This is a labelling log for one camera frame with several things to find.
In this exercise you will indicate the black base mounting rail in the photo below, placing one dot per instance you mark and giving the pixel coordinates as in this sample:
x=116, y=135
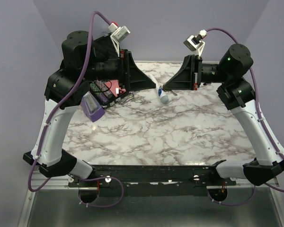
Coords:
x=144, y=181

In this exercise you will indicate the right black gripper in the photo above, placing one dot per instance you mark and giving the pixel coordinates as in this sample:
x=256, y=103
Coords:
x=184, y=79

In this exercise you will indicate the purple metronome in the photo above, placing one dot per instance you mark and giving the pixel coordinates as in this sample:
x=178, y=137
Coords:
x=91, y=108

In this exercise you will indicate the black poker chip case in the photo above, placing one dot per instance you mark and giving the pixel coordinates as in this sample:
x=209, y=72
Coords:
x=106, y=71

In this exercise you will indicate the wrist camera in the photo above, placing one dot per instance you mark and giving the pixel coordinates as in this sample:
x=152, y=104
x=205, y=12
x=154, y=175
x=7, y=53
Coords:
x=195, y=43
x=118, y=34

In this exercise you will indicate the blue key tag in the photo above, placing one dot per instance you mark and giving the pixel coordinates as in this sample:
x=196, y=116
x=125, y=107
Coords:
x=159, y=92

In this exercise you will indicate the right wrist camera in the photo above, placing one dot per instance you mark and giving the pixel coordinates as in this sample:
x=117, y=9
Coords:
x=195, y=43

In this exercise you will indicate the aluminium frame profile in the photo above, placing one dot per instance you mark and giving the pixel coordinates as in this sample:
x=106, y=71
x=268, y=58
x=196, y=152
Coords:
x=56, y=183

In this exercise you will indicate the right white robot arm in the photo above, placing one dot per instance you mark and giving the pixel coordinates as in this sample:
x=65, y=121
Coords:
x=241, y=99

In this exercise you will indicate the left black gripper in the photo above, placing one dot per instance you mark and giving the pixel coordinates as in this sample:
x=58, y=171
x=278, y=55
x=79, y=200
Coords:
x=131, y=77

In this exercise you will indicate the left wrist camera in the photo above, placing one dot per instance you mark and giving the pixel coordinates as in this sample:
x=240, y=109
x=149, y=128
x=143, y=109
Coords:
x=118, y=34

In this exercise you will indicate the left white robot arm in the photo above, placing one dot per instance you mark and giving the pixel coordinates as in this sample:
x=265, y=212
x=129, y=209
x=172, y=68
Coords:
x=83, y=62

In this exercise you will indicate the white microphone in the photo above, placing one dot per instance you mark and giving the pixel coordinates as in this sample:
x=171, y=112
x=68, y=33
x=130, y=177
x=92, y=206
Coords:
x=162, y=96

